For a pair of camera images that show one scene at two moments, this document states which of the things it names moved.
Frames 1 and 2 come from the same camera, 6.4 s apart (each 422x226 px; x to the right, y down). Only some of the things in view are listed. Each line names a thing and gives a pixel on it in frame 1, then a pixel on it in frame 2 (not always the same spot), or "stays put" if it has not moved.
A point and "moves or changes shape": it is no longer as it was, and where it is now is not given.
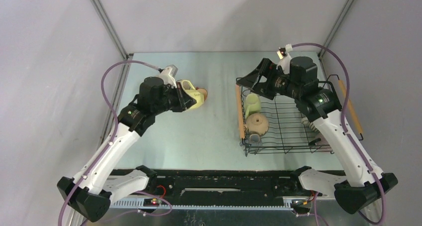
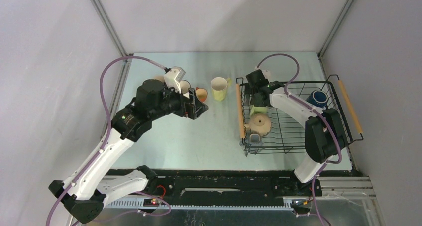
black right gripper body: (283, 85) → (254, 100)
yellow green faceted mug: (195, 93) moves or changes shape
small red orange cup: (204, 92) stays put
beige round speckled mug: (257, 123) stays put
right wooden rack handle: (343, 86) stays put
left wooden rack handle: (242, 133) stays put
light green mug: (253, 105) moves or changes shape
